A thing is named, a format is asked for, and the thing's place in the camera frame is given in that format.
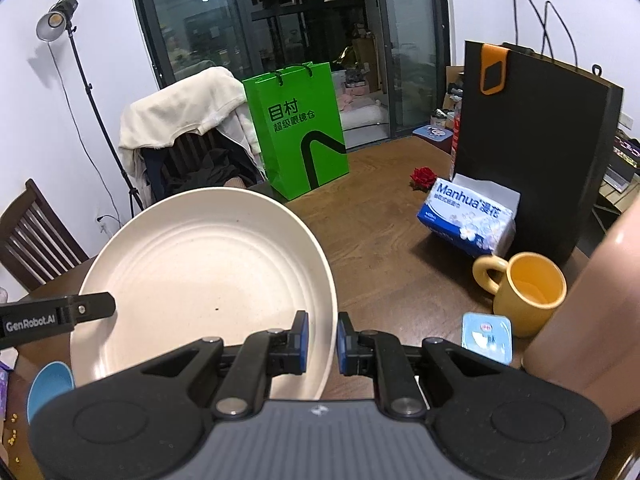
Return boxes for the yellow mug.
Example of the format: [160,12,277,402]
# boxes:
[472,252,568,338]

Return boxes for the studio light on stand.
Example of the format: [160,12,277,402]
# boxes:
[36,0,146,211]

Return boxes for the yogurt cup with blue lid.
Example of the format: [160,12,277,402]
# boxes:
[461,312,513,367]

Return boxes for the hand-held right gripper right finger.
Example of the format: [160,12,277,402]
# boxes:
[336,311,501,420]

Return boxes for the cream jacket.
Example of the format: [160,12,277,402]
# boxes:
[118,66,266,191]

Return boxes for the blue white tissue pack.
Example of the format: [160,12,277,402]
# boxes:
[416,175,522,260]

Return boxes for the black paper bag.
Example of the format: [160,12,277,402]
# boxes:
[452,0,626,268]

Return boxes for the cream plate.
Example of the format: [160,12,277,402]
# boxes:
[69,186,338,401]

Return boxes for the glass sliding door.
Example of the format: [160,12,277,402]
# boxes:
[125,0,451,151]

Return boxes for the wooden chair with clothes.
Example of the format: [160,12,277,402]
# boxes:
[145,130,266,201]

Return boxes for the small stool with printed top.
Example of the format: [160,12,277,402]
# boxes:
[412,124,455,153]

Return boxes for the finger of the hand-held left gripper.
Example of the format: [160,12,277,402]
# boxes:
[67,291,117,330]

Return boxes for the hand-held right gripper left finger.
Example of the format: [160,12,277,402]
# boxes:
[141,310,309,420]

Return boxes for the dark blue garment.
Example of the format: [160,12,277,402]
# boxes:
[142,150,166,201]

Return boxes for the small red rose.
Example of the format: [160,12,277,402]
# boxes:
[410,166,439,192]

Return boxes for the blue bowl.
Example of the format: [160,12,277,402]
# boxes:
[26,361,77,423]

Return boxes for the green paper bag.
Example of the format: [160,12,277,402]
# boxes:
[242,61,350,201]

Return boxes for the scattered yellow popcorn pieces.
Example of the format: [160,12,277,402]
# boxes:
[0,412,23,461]

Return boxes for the dark wooden chair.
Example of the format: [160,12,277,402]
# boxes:
[0,178,91,293]

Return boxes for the black clothes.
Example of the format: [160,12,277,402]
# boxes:
[170,147,261,196]

